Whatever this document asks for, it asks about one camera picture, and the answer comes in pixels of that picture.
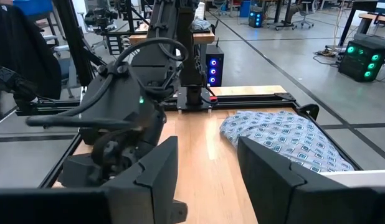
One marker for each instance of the small computer tower blue lights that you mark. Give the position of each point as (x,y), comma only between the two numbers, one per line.
(255,19)

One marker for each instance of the blue plastic bin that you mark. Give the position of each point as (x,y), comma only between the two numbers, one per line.
(245,8)

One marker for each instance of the grey patterned hospital gown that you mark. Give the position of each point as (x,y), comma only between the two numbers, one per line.
(289,140)

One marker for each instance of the black fabric chair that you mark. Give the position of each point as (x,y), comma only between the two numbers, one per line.
(24,53)

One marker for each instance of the black computer tower green lights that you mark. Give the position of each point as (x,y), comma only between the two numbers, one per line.
(362,60)

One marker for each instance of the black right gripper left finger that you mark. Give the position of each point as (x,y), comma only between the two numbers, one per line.
(155,186)

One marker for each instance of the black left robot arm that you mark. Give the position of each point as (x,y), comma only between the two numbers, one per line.
(167,46)

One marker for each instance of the grey office chair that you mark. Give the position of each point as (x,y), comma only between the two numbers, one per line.
(304,14)

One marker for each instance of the black legged wooden desk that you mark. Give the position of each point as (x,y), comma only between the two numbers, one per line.
(367,18)

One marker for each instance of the black computer tower blue lights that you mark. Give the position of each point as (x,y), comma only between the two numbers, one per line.
(215,67)

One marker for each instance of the wooden workbench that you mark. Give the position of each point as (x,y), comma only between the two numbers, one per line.
(205,38)

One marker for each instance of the black table clamp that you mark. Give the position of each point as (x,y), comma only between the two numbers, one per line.
(309,111)

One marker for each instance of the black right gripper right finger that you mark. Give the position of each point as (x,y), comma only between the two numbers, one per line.
(267,186)

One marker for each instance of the black camera rig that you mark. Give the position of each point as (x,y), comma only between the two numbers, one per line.
(100,17)

